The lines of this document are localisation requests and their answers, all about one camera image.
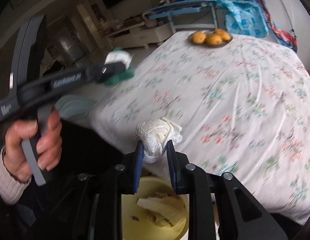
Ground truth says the colourful kite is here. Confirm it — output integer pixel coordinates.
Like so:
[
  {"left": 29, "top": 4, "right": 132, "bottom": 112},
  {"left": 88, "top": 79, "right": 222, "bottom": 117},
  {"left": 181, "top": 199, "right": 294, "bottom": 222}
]
[{"left": 248, "top": 0, "right": 298, "bottom": 53}]

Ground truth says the mango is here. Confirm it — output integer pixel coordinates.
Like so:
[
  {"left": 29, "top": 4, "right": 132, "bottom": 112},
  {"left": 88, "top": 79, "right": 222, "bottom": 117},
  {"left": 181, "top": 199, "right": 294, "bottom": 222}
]
[
  {"left": 191, "top": 31, "right": 207, "bottom": 44},
  {"left": 205, "top": 34, "right": 223, "bottom": 46},
  {"left": 214, "top": 29, "right": 231, "bottom": 41}
]

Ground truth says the trash inside bin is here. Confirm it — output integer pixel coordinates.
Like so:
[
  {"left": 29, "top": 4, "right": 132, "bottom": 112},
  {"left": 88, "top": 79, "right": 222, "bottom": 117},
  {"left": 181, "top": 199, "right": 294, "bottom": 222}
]
[{"left": 130, "top": 191, "right": 188, "bottom": 228}]

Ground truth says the green wrapper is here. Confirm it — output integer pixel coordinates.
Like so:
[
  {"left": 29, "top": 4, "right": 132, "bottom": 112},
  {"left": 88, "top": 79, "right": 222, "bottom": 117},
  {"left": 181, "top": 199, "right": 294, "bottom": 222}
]
[{"left": 103, "top": 47, "right": 134, "bottom": 86}]

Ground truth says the floral tablecloth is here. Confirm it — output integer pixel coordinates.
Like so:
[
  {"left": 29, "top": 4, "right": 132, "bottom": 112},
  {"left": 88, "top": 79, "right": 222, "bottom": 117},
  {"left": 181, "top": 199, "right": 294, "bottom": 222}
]
[{"left": 89, "top": 31, "right": 310, "bottom": 224}]

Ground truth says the small white tissue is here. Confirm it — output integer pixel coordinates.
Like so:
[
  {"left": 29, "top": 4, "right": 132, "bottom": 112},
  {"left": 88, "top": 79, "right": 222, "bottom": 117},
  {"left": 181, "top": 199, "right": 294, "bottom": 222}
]
[{"left": 105, "top": 50, "right": 133, "bottom": 69}]

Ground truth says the large white paper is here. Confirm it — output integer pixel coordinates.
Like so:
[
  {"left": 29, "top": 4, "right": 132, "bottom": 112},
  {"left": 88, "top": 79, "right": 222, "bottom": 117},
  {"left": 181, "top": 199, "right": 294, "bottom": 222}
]
[{"left": 135, "top": 117, "right": 183, "bottom": 164}]

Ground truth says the yellow trash bin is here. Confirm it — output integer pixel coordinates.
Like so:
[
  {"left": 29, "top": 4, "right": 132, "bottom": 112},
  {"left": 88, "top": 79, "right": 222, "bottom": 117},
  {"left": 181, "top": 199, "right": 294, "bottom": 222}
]
[{"left": 122, "top": 176, "right": 189, "bottom": 239}]

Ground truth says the right mango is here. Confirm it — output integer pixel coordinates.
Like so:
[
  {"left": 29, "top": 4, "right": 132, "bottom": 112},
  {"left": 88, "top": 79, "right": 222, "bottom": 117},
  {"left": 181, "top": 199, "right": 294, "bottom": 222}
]
[{"left": 214, "top": 29, "right": 231, "bottom": 41}]

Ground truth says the person's left hand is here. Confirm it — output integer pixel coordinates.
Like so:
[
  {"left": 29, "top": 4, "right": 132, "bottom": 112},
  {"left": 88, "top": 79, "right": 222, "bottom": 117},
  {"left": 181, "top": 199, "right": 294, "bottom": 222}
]
[{"left": 3, "top": 109, "right": 62, "bottom": 183}]

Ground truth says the beige knit sleeve forearm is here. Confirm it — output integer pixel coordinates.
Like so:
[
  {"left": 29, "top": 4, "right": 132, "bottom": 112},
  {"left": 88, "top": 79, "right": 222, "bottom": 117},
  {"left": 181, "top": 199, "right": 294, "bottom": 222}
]
[{"left": 0, "top": 146, "right": 32, "bottom": 205}]

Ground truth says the blue children's desk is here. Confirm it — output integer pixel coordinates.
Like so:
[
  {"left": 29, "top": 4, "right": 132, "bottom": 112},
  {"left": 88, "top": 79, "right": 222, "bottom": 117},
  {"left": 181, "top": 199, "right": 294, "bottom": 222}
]
[{"left": 142, "top": 0, "right": 218, "bottom": 34}]

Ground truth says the blue checkered plastic bag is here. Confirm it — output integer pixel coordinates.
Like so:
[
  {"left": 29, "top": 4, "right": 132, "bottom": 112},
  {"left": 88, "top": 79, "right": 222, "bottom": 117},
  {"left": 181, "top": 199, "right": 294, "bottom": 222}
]
[{"left": 214, "top": 0, "right": 269, "bottom": 38}]

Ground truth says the middle mango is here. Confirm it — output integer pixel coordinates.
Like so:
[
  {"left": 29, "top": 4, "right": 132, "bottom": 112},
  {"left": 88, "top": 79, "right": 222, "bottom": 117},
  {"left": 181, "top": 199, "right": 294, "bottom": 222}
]
[{"left": 205, "top": 34, "right": 223, "bottom": 46}]

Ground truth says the left mango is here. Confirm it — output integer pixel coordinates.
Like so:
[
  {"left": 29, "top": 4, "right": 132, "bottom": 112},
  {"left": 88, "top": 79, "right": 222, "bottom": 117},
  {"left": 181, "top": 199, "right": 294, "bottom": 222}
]
[{"left": 191, "top": 31, "right": 207, "bottom": 44}]

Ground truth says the wicker fruit basket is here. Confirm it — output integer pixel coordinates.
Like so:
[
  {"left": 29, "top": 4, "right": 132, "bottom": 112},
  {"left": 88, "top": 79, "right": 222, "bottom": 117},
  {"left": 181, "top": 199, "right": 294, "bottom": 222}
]
[{"left": 188, "top": 29, "right": 233, "bottom": 48}]

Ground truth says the pink kettlebell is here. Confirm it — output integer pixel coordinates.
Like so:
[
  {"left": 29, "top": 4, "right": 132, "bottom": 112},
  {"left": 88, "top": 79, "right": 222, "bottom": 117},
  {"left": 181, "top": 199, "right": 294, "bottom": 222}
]
[{"left": 142, "top": 11, "right": 158, "bottom": 29}]

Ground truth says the white TV cabinet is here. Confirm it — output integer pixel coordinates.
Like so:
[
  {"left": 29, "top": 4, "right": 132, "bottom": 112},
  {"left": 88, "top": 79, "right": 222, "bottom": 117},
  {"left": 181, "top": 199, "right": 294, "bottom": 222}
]
[{"left": 104, "top": 23, "right": 173, "bottom": 48}]

